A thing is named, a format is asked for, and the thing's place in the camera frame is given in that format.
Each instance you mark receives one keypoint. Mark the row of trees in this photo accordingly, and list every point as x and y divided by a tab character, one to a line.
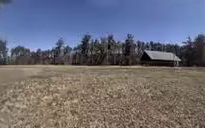
100	50

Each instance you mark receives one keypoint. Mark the dry brown grass field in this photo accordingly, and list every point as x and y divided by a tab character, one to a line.
100	96

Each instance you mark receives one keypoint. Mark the dark barn with grey roof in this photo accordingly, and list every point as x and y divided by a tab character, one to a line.
160	57

